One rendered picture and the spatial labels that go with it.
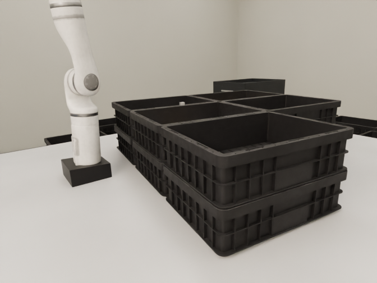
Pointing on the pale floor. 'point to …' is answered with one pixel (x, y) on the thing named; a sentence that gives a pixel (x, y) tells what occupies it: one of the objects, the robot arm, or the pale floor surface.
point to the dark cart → (267, 85)
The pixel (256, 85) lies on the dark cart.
